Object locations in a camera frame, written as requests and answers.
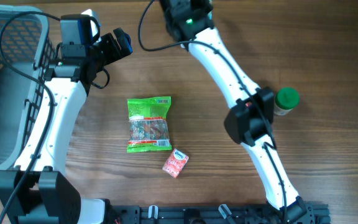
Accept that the green gummy candy bag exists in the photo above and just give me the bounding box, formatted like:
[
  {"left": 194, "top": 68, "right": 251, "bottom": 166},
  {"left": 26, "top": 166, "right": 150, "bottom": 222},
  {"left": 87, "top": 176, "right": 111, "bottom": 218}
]
[{"left": 127, "top": 96, "right": 172, "bottom": 153}]

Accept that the green lid spice jar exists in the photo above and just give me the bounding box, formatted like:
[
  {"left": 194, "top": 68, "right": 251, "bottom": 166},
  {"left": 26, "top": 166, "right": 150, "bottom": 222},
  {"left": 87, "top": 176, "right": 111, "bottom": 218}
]
[{"left": 273, "top": 87, "right": 300, "bottom": 116}]

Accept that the red tissue pack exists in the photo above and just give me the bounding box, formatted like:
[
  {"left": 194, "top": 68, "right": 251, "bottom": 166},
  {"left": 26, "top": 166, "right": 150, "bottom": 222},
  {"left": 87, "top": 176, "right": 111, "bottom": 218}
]
[{"left": 162, "top": 149, "right": 189, "bottom": 179}]

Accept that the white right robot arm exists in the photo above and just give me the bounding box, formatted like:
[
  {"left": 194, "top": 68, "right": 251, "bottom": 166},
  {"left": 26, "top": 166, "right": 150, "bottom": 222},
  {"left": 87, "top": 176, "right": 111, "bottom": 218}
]
[{"left": 160, "top": 0, "right": 307, "bottom": 223}]

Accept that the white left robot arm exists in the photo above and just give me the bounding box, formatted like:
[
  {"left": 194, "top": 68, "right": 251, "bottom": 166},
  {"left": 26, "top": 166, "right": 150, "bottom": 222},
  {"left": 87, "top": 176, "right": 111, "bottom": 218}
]
[{"left": 0, "top": 14, "right": 132, "bottom": 223}]

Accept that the grey plastic shopping basket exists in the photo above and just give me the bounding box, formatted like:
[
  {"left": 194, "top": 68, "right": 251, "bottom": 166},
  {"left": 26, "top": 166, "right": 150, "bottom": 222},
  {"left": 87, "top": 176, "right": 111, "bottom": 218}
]
[{"left": 0, "top": 5, "right": 55, "bottom": 170}]

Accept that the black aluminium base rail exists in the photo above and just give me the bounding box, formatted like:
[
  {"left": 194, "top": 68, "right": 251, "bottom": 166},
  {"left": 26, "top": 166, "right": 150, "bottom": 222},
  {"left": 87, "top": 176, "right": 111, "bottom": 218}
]
[{"left": 112, "top": 203, "right": 332, "bottom": 224}]

